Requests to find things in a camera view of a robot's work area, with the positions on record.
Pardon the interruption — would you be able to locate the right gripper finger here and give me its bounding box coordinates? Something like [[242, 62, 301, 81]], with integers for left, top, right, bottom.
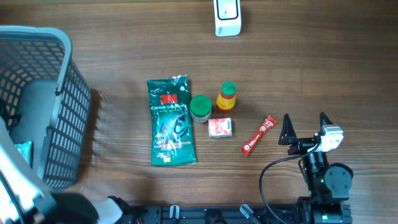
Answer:
[[320, 112, 333, 128], [278, 113, 297, 146]]

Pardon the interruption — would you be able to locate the red Nescafe stick sachet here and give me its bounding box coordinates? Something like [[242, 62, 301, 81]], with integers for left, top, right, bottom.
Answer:
[[241, 116, 277, 157]]

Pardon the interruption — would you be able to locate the red white small box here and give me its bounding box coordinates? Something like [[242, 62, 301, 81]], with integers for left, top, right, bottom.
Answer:
[[208, 118, 232, 138]]

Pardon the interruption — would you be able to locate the yellow bottle green cap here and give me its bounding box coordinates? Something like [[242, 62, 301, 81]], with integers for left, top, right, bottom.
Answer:
[[216, 81, 236, 113]]

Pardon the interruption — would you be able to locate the green lid small jar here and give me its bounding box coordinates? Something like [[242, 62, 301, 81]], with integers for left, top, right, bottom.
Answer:
[[190, 95, 212, 123]]

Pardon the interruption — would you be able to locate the green 3M gloves packet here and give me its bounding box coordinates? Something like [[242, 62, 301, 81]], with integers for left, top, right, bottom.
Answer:
[[147, 75, 197, 166]]

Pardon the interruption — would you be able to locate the teal wet wipes pack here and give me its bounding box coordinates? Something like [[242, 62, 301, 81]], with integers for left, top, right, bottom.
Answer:
[[16, 141, 33, 167]]

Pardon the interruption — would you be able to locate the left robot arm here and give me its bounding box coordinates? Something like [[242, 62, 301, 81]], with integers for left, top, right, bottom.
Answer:
[[1, 100, 134, 223]]

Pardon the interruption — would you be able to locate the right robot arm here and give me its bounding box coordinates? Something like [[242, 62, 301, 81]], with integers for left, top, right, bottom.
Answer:
[[278, 112, 353, 224]]

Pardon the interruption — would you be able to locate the white barcode scanner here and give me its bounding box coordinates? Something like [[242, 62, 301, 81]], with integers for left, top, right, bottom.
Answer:
[[213, 0, 242, 37]]

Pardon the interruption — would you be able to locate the grey plastic mesh basket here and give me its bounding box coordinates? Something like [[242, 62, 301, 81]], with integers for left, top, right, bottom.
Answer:
[[1, 26, 92, 191]]

